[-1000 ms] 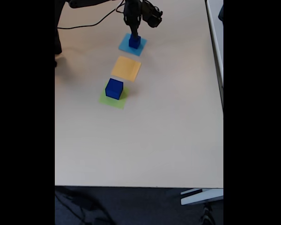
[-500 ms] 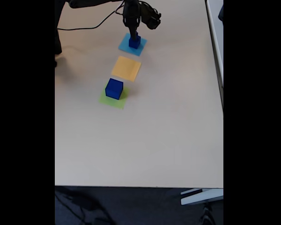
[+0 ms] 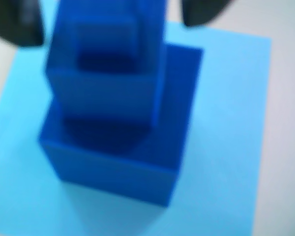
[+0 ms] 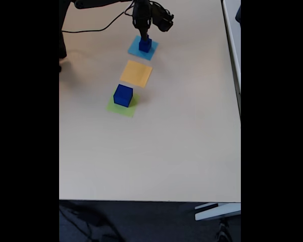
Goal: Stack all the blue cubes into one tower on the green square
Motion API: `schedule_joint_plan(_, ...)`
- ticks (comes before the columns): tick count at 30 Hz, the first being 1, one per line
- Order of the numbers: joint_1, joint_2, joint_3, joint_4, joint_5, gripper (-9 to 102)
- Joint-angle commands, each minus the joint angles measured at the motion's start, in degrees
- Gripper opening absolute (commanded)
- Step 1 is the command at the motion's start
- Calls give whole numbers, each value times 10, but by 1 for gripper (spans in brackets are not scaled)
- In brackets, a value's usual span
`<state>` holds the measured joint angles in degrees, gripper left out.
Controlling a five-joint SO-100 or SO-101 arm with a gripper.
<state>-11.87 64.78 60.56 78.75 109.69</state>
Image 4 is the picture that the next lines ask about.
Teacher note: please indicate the small blue cube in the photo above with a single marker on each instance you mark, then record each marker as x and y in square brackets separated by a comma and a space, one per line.
[148, 40]

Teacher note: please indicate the medium blue cube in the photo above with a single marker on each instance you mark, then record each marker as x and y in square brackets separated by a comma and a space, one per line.
[144, 47]

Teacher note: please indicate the large blue cube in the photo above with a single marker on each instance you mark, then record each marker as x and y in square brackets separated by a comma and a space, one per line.
[122, 97]

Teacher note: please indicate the blue paper square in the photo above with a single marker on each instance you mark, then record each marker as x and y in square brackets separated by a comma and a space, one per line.
[133, 49]

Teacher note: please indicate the orange paper square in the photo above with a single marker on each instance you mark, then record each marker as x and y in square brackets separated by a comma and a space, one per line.
[136, 74]

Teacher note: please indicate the green paper square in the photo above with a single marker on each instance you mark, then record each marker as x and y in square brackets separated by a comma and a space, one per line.
[126, 112]

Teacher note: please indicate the white side table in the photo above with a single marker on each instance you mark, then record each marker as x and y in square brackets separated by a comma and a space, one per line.
[233, 37]

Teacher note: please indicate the dark object on side table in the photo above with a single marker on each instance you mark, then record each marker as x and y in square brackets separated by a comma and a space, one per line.
[239, 13]

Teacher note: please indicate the white table foot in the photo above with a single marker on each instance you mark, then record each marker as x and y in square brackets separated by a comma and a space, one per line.
[217, 211]

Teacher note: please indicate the black camera box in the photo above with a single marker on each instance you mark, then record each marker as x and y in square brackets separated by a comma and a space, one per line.
[164, 20]

